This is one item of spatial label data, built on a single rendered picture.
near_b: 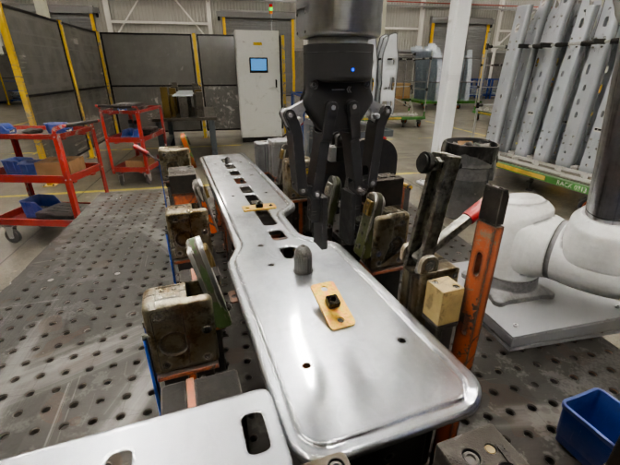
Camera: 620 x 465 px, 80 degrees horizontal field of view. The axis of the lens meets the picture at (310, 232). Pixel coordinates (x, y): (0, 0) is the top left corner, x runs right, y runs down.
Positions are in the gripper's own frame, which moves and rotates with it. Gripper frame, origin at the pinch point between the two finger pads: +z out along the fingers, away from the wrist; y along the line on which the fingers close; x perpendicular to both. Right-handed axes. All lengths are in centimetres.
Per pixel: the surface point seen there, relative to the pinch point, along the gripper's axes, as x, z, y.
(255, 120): -707, 71, -139
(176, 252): -37.9, 19.0, 20.8
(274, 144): -76, 4, -12
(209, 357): -3.0, 19.9, 17.5
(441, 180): 1.6, -4.1, -14.7
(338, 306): 1.1, 12.9, -0.5
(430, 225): 1.8, 2.2, -13.8
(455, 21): -323, -64, -277
